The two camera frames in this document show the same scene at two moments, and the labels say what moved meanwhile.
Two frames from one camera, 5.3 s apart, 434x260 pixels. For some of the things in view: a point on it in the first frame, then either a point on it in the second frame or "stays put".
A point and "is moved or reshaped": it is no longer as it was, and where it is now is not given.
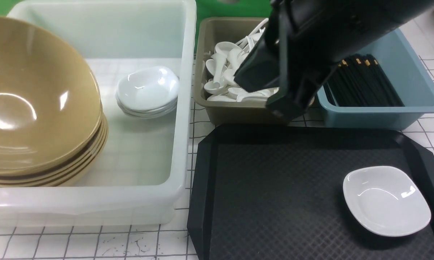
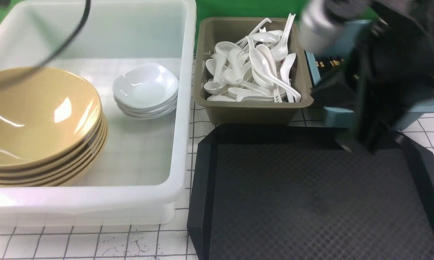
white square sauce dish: x=386 y=200 to x=149 y=91
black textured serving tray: x=276 y=193 stays put
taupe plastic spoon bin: x=223 y=46 stays put
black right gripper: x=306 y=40 to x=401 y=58
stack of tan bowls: x=45 y=126 is moved or reshaped
